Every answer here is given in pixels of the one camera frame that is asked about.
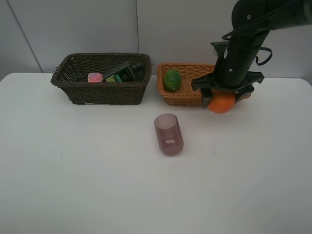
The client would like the orange wicker basket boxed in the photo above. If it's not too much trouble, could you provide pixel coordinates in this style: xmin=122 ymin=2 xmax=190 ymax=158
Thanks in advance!
xmin=156 ymin=62 xmax=252 ymax=108

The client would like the green lime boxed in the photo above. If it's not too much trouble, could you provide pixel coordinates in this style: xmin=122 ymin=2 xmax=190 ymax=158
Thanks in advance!
xmin=163 ymin=70 xmax=182 ymax=91

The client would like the dark brown wicker basket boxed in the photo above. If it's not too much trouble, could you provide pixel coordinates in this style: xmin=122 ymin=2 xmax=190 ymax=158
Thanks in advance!
xmin=51 ymin=53 xmax=152 ymax=105

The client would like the purple plastic cup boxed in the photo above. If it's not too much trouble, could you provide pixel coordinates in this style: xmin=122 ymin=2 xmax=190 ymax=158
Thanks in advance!
xmin=154 ymin=113 xmax=184 ymax=156

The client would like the pink tube bottle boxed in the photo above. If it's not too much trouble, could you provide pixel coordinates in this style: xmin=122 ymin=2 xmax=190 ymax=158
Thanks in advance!
xmin=87 ymin=73 xmax=103 ymax=83

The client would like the orange mandarin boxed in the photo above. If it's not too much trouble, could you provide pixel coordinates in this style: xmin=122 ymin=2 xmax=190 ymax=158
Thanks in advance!
xmin=207 ymin=93 xmax=236 ymax=114

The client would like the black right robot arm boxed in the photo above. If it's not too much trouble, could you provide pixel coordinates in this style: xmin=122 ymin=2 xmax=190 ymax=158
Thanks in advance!
xmin=191 ymin=0 xmax=312 ymax=108

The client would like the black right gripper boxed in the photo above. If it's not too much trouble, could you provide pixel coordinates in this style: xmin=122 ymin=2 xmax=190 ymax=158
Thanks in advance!
xmin=191 ymin=71 xmax=264 ymax=109

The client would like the black green Mentholatum bottle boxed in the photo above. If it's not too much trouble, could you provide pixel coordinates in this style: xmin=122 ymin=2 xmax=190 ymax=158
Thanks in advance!
xmin=103 ymin=61 xmax=144 ymax=83

